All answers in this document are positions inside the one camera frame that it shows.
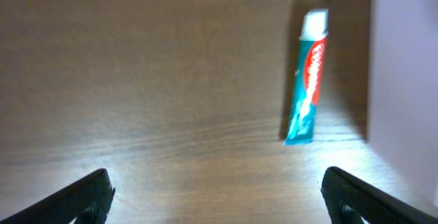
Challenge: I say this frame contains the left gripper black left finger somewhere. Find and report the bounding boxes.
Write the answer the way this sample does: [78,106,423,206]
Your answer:
[1,169,115,224]

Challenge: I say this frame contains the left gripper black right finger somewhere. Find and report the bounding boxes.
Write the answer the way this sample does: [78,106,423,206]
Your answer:
[321,166,437,224]

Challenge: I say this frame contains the teal red toothpaste tube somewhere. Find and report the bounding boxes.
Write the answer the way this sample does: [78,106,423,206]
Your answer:
[284,8,329,145]

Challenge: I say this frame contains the white open cardboard box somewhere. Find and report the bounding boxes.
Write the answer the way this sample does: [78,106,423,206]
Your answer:
[368,0,437,203]

